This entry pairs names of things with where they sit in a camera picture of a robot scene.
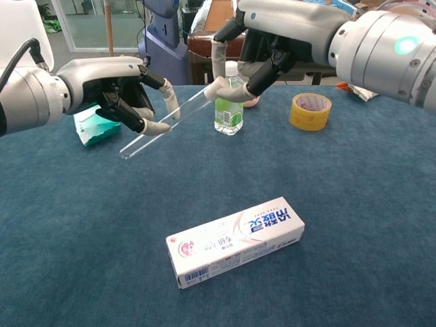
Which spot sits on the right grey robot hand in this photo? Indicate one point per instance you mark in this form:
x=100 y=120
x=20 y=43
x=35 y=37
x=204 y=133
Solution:
x=289 y=24

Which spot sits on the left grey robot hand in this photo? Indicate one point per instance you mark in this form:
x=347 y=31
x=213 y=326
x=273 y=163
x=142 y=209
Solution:
x=98 y=73

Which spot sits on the clear glass test tube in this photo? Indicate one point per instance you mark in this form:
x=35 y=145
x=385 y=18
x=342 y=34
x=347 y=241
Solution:
x=143 y=144

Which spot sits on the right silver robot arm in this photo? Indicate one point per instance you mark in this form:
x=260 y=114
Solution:
x=385 y=51

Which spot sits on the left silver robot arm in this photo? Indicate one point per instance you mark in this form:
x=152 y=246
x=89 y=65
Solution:
x=30 y=98

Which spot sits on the purple robot base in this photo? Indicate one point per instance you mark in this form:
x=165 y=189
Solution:
x=163 y=37

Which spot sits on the wooden pole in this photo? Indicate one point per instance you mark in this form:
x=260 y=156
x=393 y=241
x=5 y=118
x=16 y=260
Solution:
x=109 y=30

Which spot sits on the row of blue mahjong tiles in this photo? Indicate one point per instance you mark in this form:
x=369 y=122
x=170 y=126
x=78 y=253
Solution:
x=342 y=4

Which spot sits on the green wet wipes pack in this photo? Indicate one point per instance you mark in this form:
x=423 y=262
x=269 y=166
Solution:
x=98 y=132

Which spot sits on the green crumpled bag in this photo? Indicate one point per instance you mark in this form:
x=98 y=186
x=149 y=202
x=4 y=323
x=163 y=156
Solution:
x=52 y=26

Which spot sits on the green potted plant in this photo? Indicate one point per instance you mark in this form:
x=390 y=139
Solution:
x=43 y=11

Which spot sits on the peach coloured ball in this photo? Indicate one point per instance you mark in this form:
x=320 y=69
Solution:
x=252 y=103

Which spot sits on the pale plastic bag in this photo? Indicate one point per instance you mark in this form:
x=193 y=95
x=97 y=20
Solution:
x=201 y=20

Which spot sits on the brown mahjong table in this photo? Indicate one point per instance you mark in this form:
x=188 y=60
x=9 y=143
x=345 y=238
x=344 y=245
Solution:
x=199 y=47

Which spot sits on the white plastic chair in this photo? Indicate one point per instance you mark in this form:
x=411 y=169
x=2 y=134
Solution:
x=17 y=20

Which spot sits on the yellow packing tape roll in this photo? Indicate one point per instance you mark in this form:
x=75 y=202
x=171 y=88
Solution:
x=308 y=120

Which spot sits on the crumpled orange white wrapper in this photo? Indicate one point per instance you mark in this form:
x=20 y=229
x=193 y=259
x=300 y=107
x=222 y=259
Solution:
x=366 y=95

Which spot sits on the clear plastic water bottle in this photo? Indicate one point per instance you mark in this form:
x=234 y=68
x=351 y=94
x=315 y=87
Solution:
x=229 y=116

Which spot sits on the blue table cloth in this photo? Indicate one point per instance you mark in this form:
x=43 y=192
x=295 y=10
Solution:
x=68 y=238

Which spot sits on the white toothpaste box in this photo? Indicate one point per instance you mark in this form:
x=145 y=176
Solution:
x=231 y=242

